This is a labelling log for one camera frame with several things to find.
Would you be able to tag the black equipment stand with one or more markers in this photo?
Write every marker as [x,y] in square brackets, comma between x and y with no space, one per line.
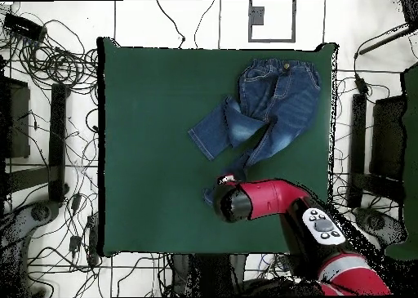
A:
[58,131]
[388,138]

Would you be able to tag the black power adapter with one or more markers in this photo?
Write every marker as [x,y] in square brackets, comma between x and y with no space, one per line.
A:
[361,84]
[76,202]
[75,244]

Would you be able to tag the blue denim jeans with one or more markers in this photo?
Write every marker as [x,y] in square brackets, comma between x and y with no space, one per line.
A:
[284,98]

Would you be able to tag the grey wheeled base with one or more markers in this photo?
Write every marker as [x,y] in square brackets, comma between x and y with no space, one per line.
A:
[375,223]
[19,226]

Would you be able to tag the black power strip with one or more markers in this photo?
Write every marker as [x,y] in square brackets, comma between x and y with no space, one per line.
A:
[23,26]

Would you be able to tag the black rod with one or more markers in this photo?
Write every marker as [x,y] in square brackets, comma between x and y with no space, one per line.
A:
[382,41]

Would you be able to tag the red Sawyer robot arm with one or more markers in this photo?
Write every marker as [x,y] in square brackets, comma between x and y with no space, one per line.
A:
[271,196]

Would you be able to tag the dark green table cloth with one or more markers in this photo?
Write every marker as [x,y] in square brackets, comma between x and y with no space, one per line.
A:
[147,147]

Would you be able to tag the dark grey square plate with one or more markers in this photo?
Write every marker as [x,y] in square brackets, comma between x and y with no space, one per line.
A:
[258,15]

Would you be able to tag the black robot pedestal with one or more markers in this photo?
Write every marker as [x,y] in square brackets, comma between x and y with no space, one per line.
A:
[209,275]

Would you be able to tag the grey square frame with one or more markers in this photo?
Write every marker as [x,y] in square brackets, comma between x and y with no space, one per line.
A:
[272,40]

